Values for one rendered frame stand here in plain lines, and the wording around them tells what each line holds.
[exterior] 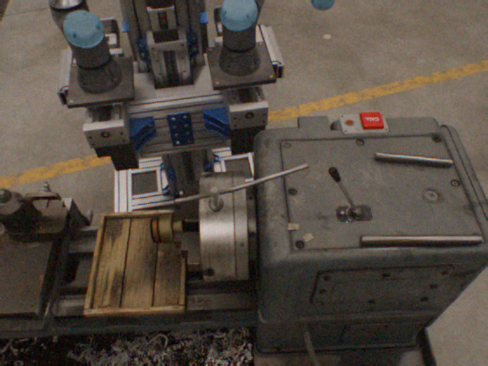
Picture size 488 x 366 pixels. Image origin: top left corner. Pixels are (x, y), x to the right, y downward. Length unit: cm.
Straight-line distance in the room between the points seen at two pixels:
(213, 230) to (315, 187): 29
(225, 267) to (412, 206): 51
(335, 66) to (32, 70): 229
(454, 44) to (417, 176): 285
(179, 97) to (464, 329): 176
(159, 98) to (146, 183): 93
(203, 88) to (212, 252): 75
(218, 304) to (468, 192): 78
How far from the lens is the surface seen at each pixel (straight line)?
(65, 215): 152
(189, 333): 172
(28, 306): 147
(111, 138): 161
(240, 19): 151
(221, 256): 118
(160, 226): 129
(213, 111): 169
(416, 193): 124
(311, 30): 391
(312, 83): 340
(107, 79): 161
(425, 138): 137
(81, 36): 153
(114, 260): 154
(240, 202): 117
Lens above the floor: 220
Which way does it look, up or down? 53 degrees down
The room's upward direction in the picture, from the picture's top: 1 degrees counter-clockwise
